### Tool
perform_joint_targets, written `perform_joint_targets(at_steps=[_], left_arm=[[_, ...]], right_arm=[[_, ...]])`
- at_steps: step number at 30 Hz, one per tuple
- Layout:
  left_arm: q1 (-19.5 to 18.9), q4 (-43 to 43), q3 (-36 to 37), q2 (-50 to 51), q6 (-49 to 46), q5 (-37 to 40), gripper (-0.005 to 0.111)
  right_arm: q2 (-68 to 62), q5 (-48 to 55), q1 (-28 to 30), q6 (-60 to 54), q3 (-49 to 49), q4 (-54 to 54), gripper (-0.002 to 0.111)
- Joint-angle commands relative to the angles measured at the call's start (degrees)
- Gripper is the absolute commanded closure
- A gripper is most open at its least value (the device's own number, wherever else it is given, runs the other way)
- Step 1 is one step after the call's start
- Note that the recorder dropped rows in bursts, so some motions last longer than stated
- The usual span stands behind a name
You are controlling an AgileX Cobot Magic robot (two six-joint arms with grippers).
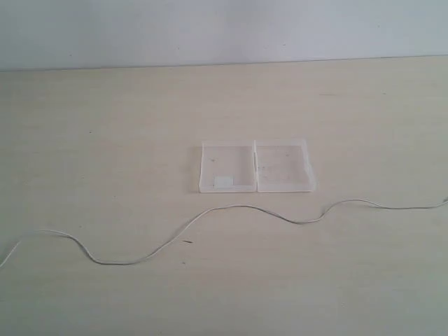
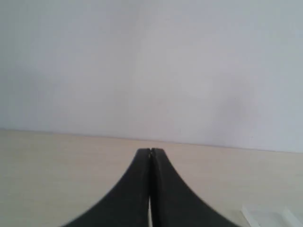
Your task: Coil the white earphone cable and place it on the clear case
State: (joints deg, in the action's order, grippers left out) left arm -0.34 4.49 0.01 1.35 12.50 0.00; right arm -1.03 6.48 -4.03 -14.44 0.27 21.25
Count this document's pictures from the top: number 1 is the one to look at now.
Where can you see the clear plastic hinged case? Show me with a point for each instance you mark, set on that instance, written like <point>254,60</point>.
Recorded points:
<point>263,166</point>

